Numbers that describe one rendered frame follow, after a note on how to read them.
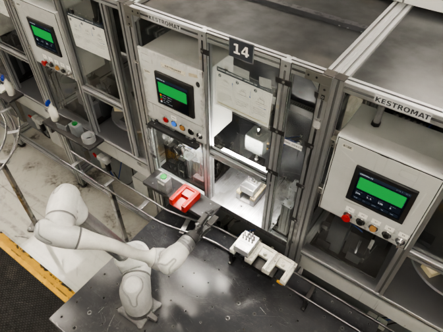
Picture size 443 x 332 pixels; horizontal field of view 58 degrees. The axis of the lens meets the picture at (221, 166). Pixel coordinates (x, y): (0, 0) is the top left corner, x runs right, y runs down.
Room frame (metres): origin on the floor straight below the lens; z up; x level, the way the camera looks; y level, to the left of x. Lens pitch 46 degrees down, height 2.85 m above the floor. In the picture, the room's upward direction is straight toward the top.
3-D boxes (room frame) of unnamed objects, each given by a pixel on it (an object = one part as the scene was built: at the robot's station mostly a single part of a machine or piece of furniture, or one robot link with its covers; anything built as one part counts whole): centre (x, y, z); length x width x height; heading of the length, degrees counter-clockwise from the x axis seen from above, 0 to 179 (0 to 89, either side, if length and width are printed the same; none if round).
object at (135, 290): (1.01, 0.46, 0.85); 0.18 x 0.16 x 0.22; 7
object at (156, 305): (0.98, 0.44, 0.71); 0.22 x 0.18 x 0.06; 54
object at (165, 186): (1.69, 0.36, 0.97); 0.08 x 0.08 x 0.12; 54
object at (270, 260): (1.21, -0.24, 0.84); 0.36 x 0.14 x 0.10; 54
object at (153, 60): (1.82, 0.19, 1.60); 0.42 x 0.29 x 0.46; 54
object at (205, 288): (0.93, 0.04, 0.66); 1.50 x 1.06 x 0.04; 54
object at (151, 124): (1.71, 0.27, 1.37); 0.36 x 0.04 x 0.04; 54
